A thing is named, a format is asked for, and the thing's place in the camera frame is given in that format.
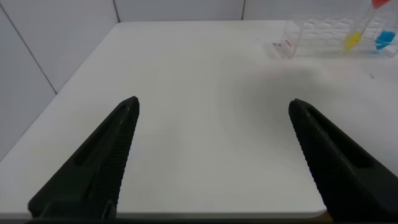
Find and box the test tube with blue pigment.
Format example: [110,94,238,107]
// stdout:
[374,12,398,51]

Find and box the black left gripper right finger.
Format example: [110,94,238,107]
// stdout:
[288,98,398,223]

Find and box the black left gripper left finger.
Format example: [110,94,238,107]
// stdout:
[27,95,141,220]

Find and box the clear plastic test tube rack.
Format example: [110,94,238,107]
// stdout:
[279,14,398,58]

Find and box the test tube with yellow pigment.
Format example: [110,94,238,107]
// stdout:
[343,2,379,53]

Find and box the test tube with red pigment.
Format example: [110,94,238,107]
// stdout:
[371,0,391,9]

